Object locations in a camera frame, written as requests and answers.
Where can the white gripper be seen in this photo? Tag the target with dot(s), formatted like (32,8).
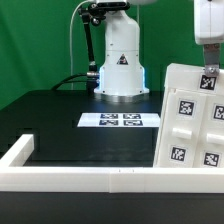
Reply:
(209,30)

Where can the white U-shaped fence frame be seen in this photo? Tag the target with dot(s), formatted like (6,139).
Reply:
(16,176)

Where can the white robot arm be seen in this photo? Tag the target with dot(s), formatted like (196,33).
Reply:
(122,77)

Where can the white marker tag sheet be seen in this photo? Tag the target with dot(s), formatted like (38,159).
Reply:
(120,120)

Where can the small white box part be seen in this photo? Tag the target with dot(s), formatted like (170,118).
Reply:
(193,78)

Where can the white cabinet body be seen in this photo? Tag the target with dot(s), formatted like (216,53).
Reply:
(191,133)

